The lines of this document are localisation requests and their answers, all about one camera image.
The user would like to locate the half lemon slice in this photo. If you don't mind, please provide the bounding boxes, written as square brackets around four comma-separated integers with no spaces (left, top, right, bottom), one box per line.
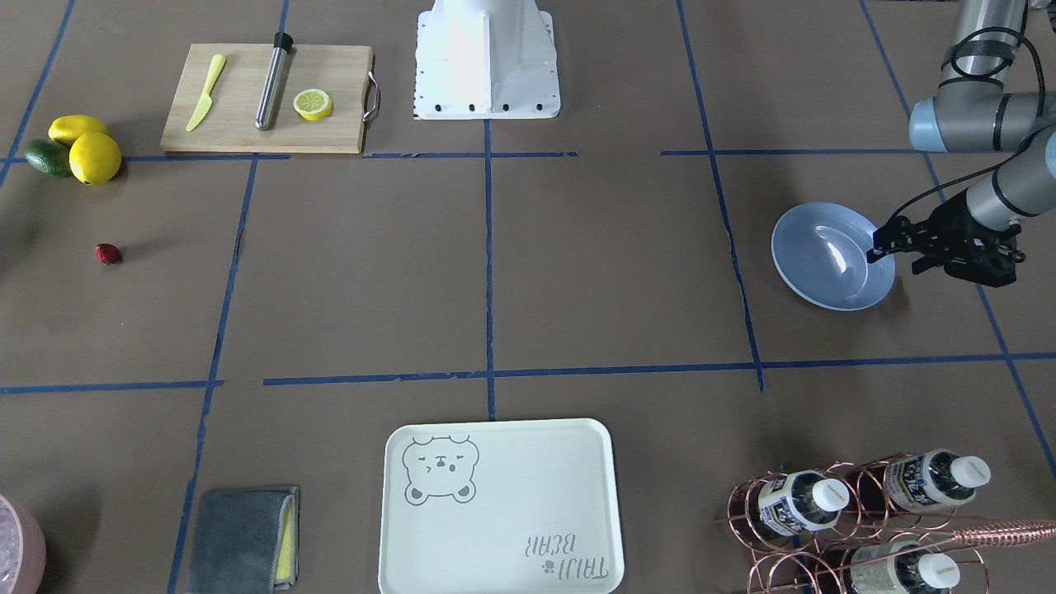
[293,89,333,120]

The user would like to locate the dark drink bottle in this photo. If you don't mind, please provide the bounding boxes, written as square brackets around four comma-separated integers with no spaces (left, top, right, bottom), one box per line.
[747,470,851,539]
[883,449,992,514]
[842,542,961,593]

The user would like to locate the pink bowl of ice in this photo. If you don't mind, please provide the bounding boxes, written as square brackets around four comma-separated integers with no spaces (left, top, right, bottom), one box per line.
[1,495,46,593]

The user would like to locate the green lime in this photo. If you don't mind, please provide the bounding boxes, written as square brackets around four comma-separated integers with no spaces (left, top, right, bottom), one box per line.
[23,140,73,179]

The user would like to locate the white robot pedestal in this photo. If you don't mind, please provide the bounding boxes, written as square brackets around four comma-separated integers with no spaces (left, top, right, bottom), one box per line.
[412,1,562,120]

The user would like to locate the copper wire bottle rack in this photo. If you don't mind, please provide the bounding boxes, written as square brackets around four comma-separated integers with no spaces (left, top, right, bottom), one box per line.
[715,454,1054,593]

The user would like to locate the grey folded cloth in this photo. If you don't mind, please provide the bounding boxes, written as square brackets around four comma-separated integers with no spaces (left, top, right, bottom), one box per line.
[186,485,300,593]

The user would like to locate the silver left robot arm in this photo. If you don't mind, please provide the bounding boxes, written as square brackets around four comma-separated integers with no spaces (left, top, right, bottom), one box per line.
[865,1,1055,287]

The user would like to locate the blue plate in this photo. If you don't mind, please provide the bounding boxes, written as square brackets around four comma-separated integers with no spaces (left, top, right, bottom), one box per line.
[771,202,895,312]

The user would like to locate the cream bear tray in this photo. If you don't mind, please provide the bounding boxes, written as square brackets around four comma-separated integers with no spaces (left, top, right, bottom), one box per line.
[378,417,625,593]

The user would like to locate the red strawberry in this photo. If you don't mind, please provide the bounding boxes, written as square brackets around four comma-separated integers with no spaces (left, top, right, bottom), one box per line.
[94,243,122,266]

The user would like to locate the yellow lemon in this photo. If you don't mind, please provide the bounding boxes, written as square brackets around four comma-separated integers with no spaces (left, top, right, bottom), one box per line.
[48,114,110,147]
[69,132,122,185]

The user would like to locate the yellow plastic knife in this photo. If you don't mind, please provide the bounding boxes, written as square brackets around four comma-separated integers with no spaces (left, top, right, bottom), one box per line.
[185,54,227,132]

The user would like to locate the wooden cutting board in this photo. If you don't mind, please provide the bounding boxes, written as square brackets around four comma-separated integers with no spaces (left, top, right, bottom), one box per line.
[161,44,375,155]

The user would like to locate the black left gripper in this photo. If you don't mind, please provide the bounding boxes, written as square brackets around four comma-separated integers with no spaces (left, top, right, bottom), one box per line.
[866,191,1025,287]

